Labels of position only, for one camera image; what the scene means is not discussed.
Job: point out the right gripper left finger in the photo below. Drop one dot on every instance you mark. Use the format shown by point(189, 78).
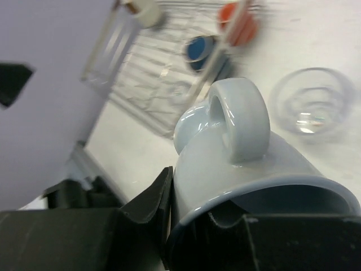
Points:
point(131, 237)

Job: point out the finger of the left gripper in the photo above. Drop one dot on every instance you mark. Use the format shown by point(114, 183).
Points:
point(14, 77)

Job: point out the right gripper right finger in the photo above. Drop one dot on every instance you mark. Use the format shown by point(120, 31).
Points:
point(230, 238)

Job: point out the white upside-down cup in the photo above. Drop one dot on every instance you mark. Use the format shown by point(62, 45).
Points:
point(227, 152)

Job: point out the clear glass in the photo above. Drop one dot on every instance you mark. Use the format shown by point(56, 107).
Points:
point(179, 88)
point(315, 104)

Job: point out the beige cup with brown band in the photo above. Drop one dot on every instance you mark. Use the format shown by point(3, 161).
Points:
point(148, 13)

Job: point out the clear glass in rack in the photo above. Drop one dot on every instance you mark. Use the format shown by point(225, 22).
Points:
point(179, 88)

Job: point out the small blue cup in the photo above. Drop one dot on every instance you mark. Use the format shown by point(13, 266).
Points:
point(199, 49)

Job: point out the orange cup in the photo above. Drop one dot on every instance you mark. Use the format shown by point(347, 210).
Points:
point(245, 27)

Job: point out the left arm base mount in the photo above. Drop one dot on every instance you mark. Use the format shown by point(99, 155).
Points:
point(71, 194)

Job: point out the aluminium front rail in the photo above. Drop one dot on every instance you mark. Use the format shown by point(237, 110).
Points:
point(82, 167)

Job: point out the metal wire dish rack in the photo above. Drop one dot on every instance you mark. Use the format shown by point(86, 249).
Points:
point(133, 66)

